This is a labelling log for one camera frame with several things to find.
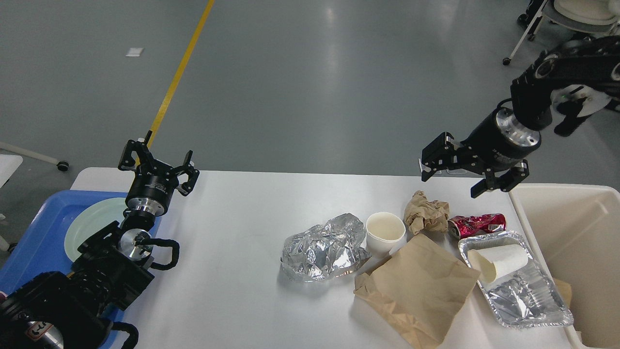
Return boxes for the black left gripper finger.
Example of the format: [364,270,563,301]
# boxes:
[170,150,200,196]
[118,130,156,176]

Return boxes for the white office chair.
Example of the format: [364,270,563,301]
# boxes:
[0,142,70,172]
[502,0,619,66]

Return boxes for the aluminium foil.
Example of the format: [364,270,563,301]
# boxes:
[280,213,372,283]

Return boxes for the white paper on floor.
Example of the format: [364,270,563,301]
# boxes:
[125,47,144,58]

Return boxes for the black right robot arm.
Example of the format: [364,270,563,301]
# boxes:
[420,35,620,198]

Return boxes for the person's feet under chair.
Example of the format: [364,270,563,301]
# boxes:
[516,0,543,30]

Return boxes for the clear plastic bottle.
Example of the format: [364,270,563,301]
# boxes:
[458,231,574,329]

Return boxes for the white paper cup lying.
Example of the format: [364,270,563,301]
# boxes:
[467,244,529,284]

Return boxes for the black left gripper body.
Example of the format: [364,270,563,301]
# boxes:
[125,173,179,216]

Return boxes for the blue plastic tray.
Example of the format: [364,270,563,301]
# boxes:
[1,190,159,349]

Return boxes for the white office chair left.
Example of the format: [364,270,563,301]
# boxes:
[0,142,70,172]

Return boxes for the beige plastic bin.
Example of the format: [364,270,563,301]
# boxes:
[510,184,620,349]

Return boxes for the white office chair right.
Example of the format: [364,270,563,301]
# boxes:
[502,0,619,66]

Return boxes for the crumpled brown paper ball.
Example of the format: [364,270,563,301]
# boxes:
[403,190,450,236]

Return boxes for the brown paper bag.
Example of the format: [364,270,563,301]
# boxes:
[354,234,480,349]

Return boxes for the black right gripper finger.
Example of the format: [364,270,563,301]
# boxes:
[420,132,465,182]
[470,160,529,198]

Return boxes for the crushed red soda can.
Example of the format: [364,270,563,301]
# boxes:
[448,213,506,240]

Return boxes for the green plate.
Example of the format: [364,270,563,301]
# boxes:
[64,197,127,262]

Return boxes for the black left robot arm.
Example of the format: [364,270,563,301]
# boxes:
[1,131,200,349]

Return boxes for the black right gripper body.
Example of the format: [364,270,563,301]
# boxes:
[458,108,541,175]

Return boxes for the white paper cup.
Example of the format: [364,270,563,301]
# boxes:
[366,212,406,257]
[467,244,529,284]

